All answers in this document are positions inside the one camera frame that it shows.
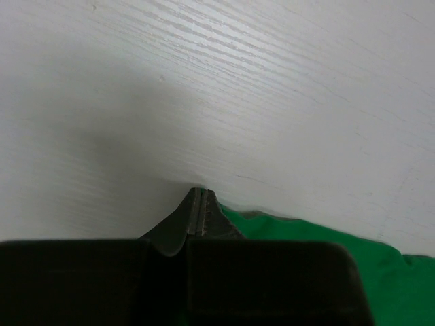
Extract green t shirt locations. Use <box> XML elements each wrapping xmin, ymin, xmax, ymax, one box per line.
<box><xmin>219</xmin><ymin>204</ymin><xmax>434</xmax><ymax>325</ymax></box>

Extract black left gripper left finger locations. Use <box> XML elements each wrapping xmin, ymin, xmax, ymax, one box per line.
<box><xmin>1</xmin><ymin>188</ymin><xmax>201</xmax><ymax>325</ymax></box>

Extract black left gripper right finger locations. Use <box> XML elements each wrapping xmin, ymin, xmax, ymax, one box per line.
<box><xmin>186</xmin><ymin>190</ymin><xmax>375</xmax><ymax>325</ymax></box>

